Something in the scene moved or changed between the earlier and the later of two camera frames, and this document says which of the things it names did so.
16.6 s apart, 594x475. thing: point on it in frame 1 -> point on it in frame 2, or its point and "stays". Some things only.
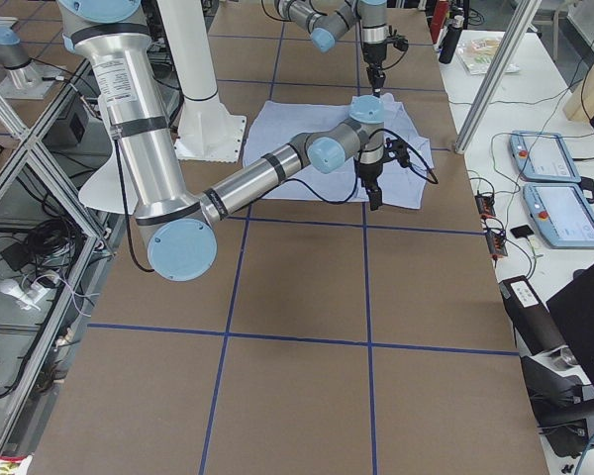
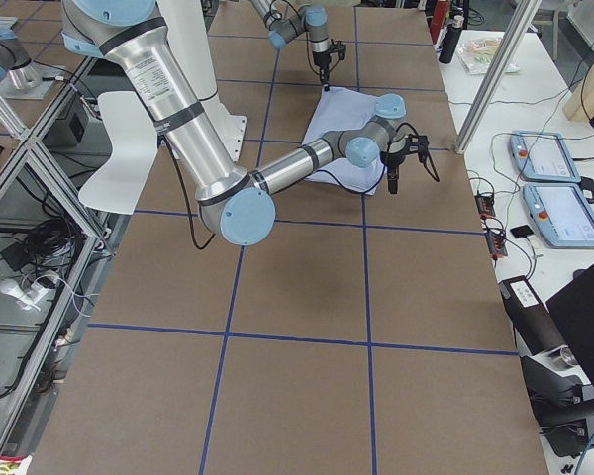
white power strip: (25, 296) stays
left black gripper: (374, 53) -> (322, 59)
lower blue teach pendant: (563, 216) stays
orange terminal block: (485, 205) stays
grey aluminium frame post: (497, 76) stays
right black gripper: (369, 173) -> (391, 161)
